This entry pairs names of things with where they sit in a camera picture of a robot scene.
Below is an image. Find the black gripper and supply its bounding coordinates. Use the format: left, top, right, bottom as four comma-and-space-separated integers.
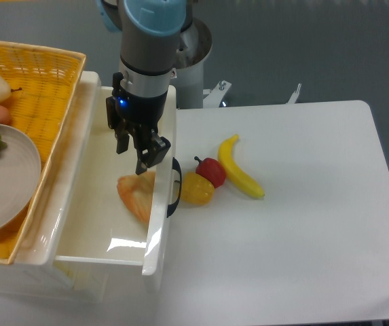
106, 72, 171, 175

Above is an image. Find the orange triangle bread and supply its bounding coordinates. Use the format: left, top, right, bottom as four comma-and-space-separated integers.
117, 171, 155, 225

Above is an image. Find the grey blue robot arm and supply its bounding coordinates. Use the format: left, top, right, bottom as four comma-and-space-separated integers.
96, 1, 187, 175

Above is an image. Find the open upper white drawer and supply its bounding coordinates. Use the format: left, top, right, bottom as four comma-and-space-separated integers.
56, 86, 175, 277

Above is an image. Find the yellow toy bell pepper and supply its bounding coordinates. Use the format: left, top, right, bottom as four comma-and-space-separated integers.
177, 171, 215, 206

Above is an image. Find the red toy bell pepper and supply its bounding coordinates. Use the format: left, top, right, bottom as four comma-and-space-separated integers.
194, 156, 226, 188

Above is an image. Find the yellow toy banana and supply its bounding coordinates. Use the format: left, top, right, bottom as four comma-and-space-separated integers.
217, 134, 265, 200

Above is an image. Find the yellow wicker basket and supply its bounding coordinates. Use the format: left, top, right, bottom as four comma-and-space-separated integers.
0, 41, 86, 265

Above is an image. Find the grey round plate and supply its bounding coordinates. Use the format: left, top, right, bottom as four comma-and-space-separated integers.
0, 124, 41, 228

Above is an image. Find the black drawer handle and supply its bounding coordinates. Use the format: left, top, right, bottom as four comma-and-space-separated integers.
167, 157, 183, 217

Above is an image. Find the white metal table bracket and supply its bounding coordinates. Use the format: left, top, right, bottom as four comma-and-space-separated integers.
203, 80, 232, 109

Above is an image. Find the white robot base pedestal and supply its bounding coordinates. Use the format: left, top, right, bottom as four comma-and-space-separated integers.
170, 18, 212, 109

